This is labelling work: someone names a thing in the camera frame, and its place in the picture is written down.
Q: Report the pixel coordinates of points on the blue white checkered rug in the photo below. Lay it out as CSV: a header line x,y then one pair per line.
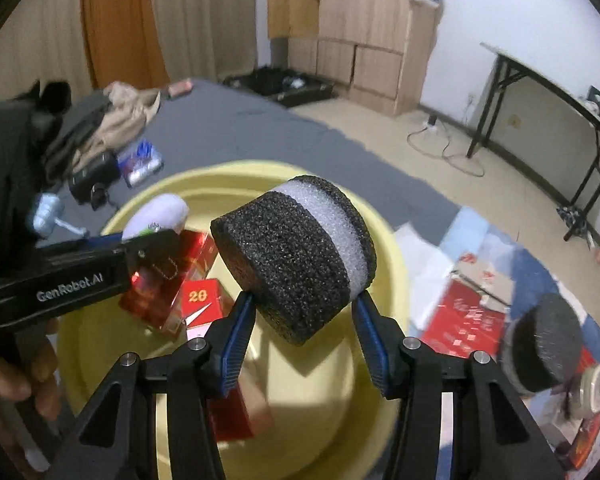
x,y
479,252

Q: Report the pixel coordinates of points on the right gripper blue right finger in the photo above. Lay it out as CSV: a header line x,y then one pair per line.
x,y
494,434

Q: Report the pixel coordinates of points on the large red white carton box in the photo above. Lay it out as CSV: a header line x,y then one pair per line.
x,y
203,302

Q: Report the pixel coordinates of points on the person left hand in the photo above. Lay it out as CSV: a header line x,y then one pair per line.
x,y
36,380

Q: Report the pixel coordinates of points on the black tray on floor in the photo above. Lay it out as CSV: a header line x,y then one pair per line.
x,y
285,86

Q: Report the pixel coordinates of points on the large black white foam cylinder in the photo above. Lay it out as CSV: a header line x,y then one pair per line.
x,y
302,249

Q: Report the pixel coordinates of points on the round cream tin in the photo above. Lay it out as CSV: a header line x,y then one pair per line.
x,y
584,395

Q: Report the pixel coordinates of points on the pile of clothes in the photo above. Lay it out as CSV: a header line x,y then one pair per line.
x,y
45,138

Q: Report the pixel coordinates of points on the black folding table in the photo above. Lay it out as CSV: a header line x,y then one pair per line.
x,y
544,131

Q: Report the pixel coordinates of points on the small black foam cylinder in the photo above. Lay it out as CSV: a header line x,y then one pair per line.
x,y
541,350

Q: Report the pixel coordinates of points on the dark brown cigarette carton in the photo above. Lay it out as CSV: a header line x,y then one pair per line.
x,y
572,456

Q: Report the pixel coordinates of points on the grey bed sheet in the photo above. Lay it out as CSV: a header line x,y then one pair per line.
x,y
214,124

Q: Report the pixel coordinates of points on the beige curtain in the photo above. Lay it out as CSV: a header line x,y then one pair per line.
x,y
146,43

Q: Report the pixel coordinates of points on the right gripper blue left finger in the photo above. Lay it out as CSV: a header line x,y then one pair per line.
x,y
114,436

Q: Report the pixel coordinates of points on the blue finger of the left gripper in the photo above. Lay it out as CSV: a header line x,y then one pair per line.
x,y
105,241

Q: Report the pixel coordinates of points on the red cigarette pack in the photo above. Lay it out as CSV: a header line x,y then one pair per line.
x,y
155,295

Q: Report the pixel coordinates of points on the wooden wardrobe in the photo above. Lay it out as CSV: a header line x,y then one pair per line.
x,y
376,52

